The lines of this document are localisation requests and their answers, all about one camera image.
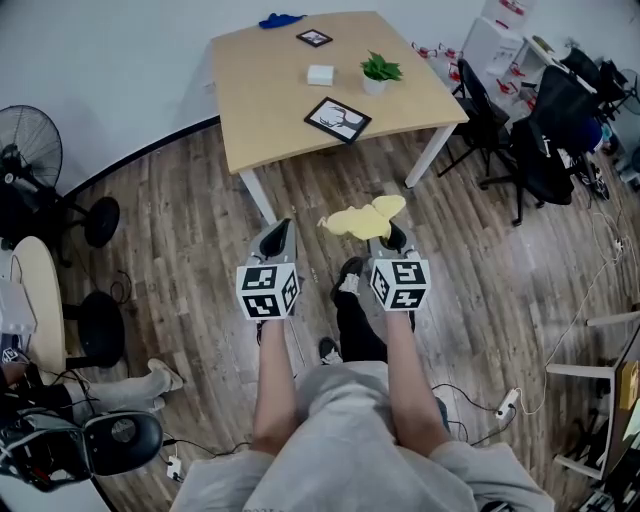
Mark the white printed carton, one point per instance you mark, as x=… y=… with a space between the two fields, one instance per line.
x=492 y=45

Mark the green plant in white pot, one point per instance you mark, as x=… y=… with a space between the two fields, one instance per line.
x=379 y=72

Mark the person's left shoe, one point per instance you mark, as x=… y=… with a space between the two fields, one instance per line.
x=330 y=351

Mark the person's grey shirt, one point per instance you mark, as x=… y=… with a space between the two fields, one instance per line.
x=350 y=440

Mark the yellow cleaning cloth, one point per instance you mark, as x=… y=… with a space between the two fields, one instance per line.
x=360 y=220

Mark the blue cloth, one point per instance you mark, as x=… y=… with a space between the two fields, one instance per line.
x=277 y=20

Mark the black standing fan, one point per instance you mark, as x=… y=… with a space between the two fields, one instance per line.
x=30 y=150

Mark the person's right forearm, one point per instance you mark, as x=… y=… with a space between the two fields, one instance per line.
x=412 y=380

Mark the white tissue box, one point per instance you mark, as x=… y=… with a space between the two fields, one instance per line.
x=321 y=74

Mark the white-legged desk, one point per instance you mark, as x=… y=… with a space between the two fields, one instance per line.
x=580 y=371

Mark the large framed deer picture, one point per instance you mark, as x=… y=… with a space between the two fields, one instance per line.
x=337 y=120

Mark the person's black trousers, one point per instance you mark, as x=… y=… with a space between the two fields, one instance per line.
x=357 y=330

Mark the person's shoe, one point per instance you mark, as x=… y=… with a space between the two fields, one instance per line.
x=348 y=277
x=330 y=351

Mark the group of red-capped water bottles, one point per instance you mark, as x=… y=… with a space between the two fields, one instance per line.
x=450 y=52

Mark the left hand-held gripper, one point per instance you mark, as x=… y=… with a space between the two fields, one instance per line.
x=267 y=292

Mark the person's left forearm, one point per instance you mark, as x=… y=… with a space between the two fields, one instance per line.
x=275 y=380

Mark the black pedestal fan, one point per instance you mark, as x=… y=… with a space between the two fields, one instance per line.
x=629 y=87

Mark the white power strip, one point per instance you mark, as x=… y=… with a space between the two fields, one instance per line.
x=506 y=404
x=174 y=467

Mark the person's right shoe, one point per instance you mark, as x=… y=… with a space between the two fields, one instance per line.
x=348 y=277

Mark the light wooden table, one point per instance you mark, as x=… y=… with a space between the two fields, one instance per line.
x=265 y=110

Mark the round wooden side table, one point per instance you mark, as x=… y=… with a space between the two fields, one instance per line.
x=42 y=300

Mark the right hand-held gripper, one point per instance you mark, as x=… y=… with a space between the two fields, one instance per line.
x=400 y=285

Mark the small framed picture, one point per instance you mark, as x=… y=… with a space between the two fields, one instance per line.
x=314 y=37

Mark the black round stand base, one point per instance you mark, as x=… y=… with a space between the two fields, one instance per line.
x=102 y=330

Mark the clear plastic box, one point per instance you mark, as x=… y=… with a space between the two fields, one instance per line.
x=15 y=307

